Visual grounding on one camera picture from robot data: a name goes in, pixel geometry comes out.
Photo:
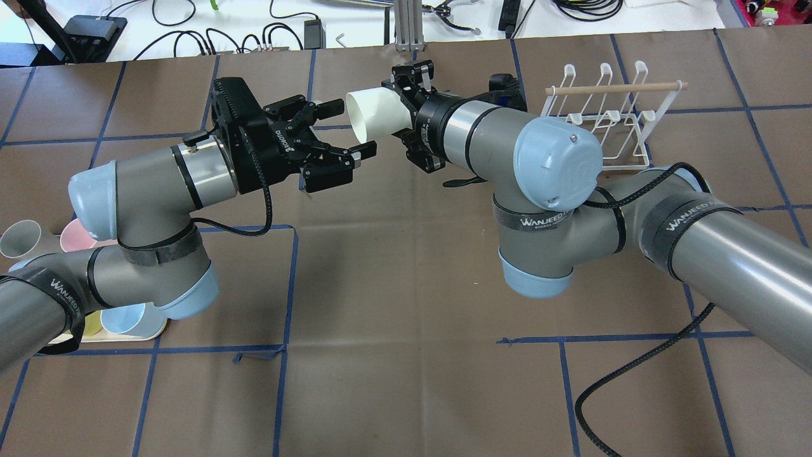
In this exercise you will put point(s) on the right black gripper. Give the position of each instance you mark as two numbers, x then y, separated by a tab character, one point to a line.
426	129

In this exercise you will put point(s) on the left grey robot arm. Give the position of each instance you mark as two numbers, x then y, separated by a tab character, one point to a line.
146	205

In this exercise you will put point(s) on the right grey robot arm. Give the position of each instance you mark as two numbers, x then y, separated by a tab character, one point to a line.
553	215

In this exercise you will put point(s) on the white ikea cup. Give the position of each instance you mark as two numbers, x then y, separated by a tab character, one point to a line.
376	113

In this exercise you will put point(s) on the wooden rack dowel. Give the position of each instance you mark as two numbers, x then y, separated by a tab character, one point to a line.
615	88

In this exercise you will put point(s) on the white wire cup rack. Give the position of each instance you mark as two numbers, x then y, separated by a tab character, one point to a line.
622	122

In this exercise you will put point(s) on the cream plastic tray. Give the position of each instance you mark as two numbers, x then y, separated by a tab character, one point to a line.
105	336

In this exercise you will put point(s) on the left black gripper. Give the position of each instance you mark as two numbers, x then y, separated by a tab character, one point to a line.
261	152

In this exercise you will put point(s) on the grey plastic cup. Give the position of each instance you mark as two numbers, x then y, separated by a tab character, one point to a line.
20	238

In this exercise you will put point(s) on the black power adapter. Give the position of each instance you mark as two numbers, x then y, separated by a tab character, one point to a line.
314	36

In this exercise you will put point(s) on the yellow plastic cup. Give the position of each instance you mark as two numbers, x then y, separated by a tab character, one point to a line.
92	324

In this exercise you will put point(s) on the aluminium frame post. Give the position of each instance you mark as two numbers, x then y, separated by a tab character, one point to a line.
408	25

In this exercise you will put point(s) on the light blue cup near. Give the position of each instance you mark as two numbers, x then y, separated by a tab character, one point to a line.
141	320

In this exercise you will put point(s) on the pink plastic cup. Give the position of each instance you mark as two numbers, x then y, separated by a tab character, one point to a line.
74	237

